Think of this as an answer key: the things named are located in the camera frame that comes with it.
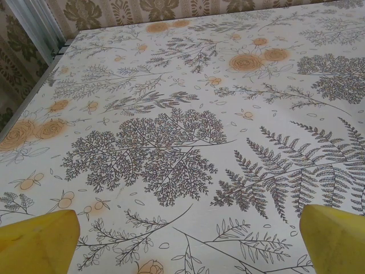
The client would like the aluminium frame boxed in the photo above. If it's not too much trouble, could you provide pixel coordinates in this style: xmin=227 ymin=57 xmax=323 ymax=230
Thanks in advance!
xmin=0 ymin=0 xmax=71 ymax=140

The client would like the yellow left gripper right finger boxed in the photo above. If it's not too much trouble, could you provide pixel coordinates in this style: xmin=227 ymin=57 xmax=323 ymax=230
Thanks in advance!
xmin=299 ymin=204 xmax=365 ymax=274

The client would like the floral tablecloth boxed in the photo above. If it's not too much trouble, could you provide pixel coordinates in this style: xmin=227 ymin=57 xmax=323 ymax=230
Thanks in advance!
xmin=0 ymin=1 xmax=365 ymax=274

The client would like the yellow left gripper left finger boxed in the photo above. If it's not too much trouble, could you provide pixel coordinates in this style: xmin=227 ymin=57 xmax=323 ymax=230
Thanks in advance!
xmin=0 ymin=209 xmax=81 ymax=274

